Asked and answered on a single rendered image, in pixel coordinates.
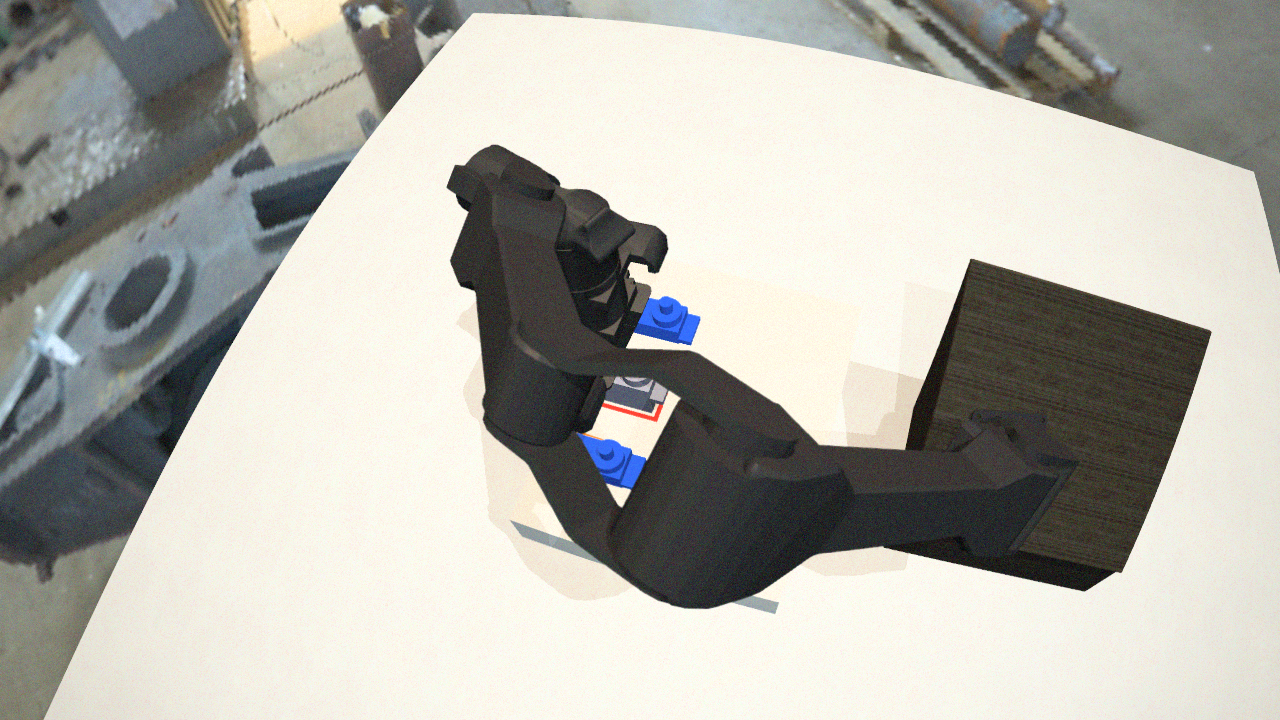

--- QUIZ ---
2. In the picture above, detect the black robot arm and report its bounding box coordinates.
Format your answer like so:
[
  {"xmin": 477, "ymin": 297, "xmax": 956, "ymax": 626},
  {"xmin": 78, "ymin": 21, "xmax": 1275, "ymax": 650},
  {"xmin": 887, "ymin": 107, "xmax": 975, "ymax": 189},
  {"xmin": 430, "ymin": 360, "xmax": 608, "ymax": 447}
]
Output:
[{"xmin": 445, "ymin": 143, "xmax": 1080, "ymax": 610}]

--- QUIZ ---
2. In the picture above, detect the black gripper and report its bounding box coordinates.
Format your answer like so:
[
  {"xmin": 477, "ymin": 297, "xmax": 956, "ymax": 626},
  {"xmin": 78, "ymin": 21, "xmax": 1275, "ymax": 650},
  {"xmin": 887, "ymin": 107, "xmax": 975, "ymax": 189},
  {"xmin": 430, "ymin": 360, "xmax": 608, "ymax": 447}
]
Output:
[{"xmin": 571, "ymin": 222, "xmax": 669, "ymax": 434}]

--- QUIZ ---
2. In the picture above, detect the grey servo motor with orange cable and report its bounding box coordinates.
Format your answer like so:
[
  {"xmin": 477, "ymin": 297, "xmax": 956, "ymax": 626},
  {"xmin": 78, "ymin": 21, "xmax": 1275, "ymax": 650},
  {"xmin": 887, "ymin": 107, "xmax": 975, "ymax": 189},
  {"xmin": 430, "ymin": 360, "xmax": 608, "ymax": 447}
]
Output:
[{"xmin": 605, "ymin": 377, "xmax": 669, "ymax": 413}]

